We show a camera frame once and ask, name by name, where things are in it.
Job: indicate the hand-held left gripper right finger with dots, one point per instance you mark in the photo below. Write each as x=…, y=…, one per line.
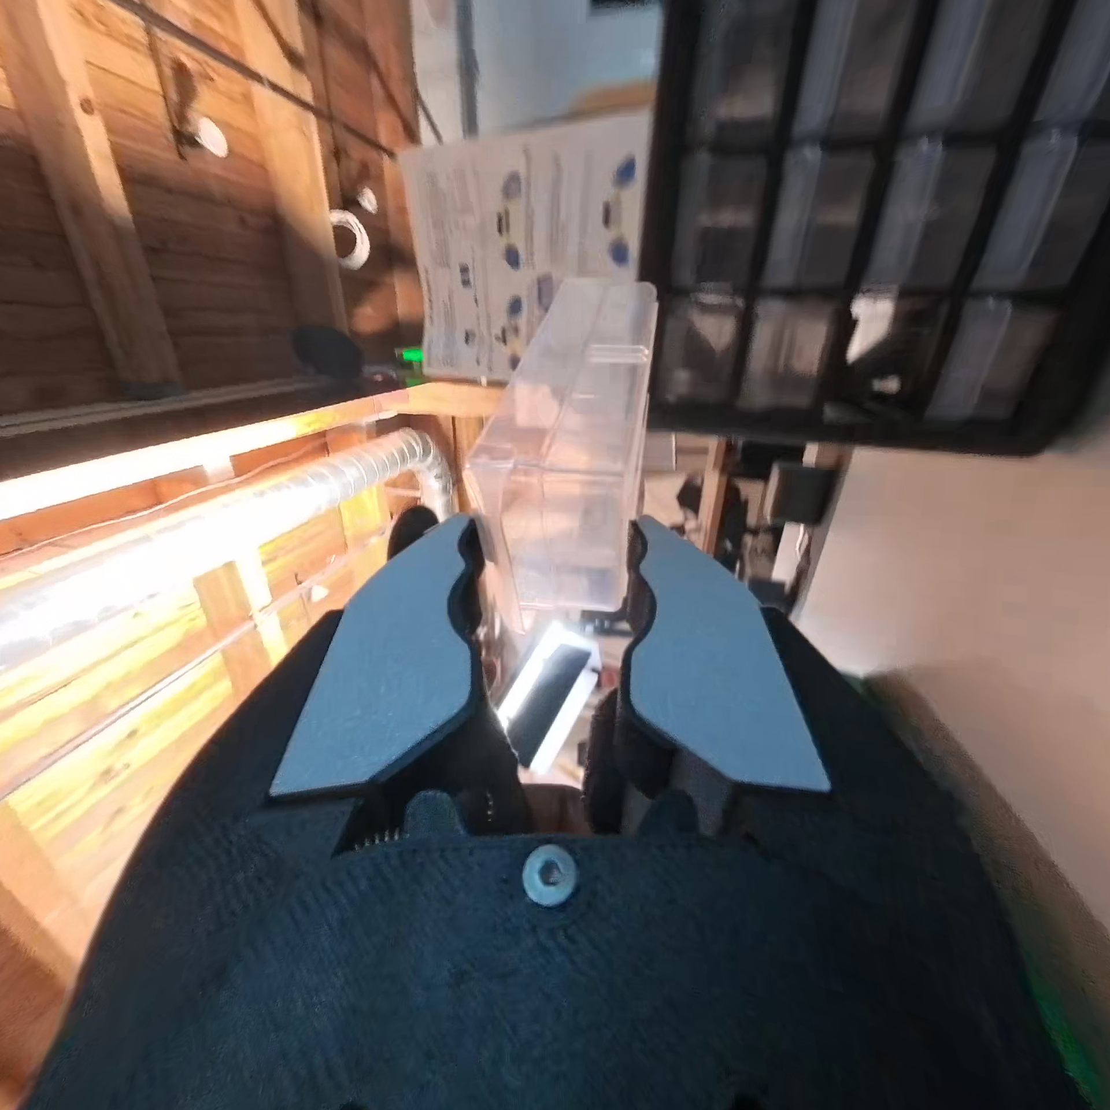
x=728, y=684

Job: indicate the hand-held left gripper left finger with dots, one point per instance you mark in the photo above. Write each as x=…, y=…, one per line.
x=382, y=684

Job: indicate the clear plastic drawer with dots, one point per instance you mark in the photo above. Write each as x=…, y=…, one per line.
x=563, y=485

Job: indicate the black drawer cabinet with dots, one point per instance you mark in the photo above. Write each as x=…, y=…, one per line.
x=660, y=260

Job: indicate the rows of clear cabinet drawers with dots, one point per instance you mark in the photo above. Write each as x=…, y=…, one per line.
x=954, y=207

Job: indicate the black oval object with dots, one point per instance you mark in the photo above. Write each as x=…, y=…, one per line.
x=412, y=530
x=325, y=349

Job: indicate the black computer monitor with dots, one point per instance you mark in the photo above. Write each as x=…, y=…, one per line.
x=802, y=490

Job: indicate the bright light strip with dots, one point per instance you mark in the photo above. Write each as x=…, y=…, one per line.
x=130, y=473

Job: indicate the green glowing light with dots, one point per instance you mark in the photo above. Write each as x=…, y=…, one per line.
x=407, y=354

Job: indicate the instruction poster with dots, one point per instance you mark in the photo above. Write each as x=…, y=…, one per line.
x=468, y=224

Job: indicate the round white ceiling lamp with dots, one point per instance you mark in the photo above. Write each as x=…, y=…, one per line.
x=366, y=199
x=210, y=136

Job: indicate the silver ventilation duct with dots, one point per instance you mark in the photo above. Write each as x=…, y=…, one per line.
x=261, y=511

